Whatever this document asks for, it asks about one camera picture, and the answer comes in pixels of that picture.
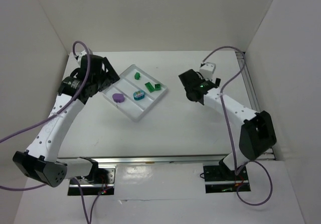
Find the purple lego piece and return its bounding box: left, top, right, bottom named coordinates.
left=112, top=93, right=125, bottom=103

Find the green lego brick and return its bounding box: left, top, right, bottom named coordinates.
left=145, top=82, right=155, bottom=93
left=154, top=83, right=162, bottom=91
left=134, top=72, right=140, bottom=80

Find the teal lego brick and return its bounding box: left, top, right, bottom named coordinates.
left=133, top=90, right=145, bottom=101

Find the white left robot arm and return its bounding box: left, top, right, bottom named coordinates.
left=13, top=55, right=120, bottom=187

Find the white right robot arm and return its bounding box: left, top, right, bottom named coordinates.
left=179, top=69, right=276, bottom=175

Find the white compartment tray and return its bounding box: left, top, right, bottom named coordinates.
left=102, top=64, right=168, bottom=122

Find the aluminium table edge rail right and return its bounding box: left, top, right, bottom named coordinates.
left=235, top=52, right=275, bottom=160

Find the aluminium front rail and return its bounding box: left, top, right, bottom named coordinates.
left=40, top=153, right=274, bottom=166

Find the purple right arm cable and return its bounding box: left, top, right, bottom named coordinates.
left=200, top=45, right=273, bottom=206

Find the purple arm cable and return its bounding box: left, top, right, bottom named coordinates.
left=200, top=45, right=273, bottom=206
left=0, top=41, right=111, bottom=224

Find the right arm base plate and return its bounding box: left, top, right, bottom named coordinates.
left=199, top=162, right=251, bottom=194

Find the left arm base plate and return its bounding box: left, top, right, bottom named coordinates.
left=76, top=164, right=116, bottom=196

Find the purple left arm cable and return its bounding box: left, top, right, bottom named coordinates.
left=0, top=41, right=111, bottom=224

